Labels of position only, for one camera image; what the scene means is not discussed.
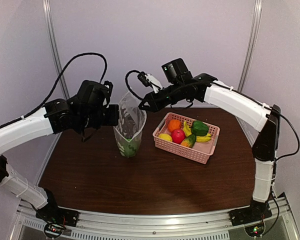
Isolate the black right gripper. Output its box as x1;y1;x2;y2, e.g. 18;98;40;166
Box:
138;81;185;112

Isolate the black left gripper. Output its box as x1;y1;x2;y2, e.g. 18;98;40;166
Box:
78;103;119;129

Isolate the clear polka dot zip bag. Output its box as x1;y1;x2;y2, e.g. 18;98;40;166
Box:
113;92;147;152

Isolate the green striped toy watermelon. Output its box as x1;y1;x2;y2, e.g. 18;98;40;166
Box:
117;138;138;158

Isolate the red toy apple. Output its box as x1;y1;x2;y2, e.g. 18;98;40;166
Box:
170;129;186;144

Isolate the yellow toy banana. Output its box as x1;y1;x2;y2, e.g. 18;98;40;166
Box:
183;120;212;143

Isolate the green toy bell pepper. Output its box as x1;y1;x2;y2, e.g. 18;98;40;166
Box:
191;120;209;137

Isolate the green orange toy mango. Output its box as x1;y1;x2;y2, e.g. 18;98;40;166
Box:
180;134;197;148

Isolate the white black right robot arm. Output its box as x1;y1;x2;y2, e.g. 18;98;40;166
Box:
137;58;281;221

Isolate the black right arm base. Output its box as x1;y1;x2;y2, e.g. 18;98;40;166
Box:
228;199;273;226

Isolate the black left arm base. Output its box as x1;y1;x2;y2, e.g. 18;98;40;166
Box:
35;188;79;227

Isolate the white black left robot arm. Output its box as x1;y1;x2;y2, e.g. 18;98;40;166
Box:
0;80;119;222

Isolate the orange toy fruit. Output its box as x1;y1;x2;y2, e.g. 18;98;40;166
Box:
167;119;182;133

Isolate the yellow toy lemon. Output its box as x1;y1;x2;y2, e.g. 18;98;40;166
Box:
158;133;173;142

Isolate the pink perforated plastic basket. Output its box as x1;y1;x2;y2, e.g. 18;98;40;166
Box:
152;112;220;164

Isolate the left green circuit board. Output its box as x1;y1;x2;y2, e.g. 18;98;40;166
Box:
43;223;66;239

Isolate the green circuit board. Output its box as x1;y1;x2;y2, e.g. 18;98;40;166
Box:
244;223;265;238
43;223;66;239

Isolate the right green circuit board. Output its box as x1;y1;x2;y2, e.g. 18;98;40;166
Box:
244;223;265;238

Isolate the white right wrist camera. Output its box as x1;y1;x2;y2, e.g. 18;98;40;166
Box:
137;71;163;94

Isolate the black right braided cable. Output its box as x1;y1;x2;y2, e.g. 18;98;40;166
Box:
125;69;208;110

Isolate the black braided cable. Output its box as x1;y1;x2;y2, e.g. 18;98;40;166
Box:
125;69;208;110
0;52;108;133

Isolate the black left braided cable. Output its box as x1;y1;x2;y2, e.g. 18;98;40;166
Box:
0;52;108;133

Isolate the right aluminium corner post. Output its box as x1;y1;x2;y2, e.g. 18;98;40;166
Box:
237;0;263;92

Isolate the aluminium corner post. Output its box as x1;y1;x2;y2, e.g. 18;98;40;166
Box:
42;0;70;99
237;0;263;92

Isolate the left aluminium corner post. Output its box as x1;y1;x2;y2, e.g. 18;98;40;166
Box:
42;0;70;99

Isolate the aluminium front rail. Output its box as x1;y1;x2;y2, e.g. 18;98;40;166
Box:
13;192;300;240

